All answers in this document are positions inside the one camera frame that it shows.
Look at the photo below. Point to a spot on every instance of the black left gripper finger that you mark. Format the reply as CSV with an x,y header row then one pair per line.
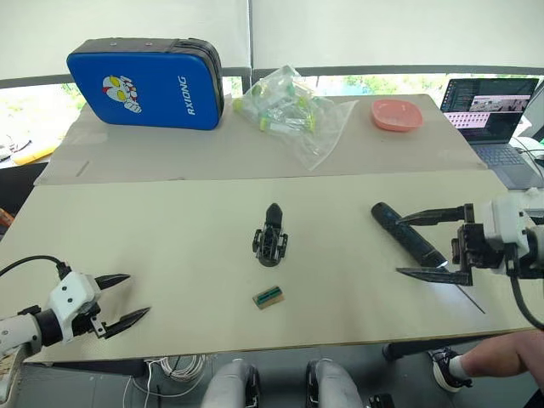
x,y
127,321
111,280

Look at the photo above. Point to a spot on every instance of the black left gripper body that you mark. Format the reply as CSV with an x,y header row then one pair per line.
x,y
87,321

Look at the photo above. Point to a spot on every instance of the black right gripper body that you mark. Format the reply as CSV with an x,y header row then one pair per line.
x,y
472,246

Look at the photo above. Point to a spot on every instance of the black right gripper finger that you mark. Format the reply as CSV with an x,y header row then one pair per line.
x,y
442,276
433,217

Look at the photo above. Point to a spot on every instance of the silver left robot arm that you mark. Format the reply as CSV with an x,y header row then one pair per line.
x,y
21,329

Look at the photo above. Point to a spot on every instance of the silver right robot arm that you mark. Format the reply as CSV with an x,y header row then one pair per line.
x,y
536,251

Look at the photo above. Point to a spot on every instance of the black electric screwdriver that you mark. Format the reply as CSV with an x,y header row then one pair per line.
x,y
404,234

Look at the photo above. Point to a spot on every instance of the small tan green finger piece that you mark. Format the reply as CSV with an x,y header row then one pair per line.
x,y
268,297

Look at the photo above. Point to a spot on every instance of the black loose gripper body part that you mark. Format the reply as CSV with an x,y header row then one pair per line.
x,y
271,244

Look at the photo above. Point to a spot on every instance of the black table foot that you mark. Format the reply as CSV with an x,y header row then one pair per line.
x,y
408,350

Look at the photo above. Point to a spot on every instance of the dark sneaker with white sock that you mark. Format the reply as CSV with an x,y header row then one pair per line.
x,y
446,370

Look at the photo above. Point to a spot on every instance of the person's bare leg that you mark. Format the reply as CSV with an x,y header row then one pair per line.
x,y
501,353

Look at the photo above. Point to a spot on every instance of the pink plastic bowl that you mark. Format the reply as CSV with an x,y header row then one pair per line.
x,y
396,115

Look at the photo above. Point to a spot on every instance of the open grey laptop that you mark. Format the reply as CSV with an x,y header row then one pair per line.
x,y
489,110

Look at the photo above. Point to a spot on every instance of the yellow flat object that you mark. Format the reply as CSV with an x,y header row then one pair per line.
x,y
32,155

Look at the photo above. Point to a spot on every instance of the brown cardboard sheet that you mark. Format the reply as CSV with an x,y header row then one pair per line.
x,y
204,153

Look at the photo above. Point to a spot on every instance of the clear bag of plastic tubes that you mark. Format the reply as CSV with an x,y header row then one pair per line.
x,y
293,110

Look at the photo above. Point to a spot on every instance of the blue padded cartoon case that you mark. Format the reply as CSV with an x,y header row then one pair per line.
x,y
153,89

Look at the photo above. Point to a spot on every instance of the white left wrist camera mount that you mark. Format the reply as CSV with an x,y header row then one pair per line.
x,y
70,297

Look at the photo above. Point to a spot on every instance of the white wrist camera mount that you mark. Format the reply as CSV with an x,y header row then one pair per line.
x,y
503,221
70,297

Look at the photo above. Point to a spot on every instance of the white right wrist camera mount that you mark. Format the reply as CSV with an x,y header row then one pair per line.
x,y
503,221

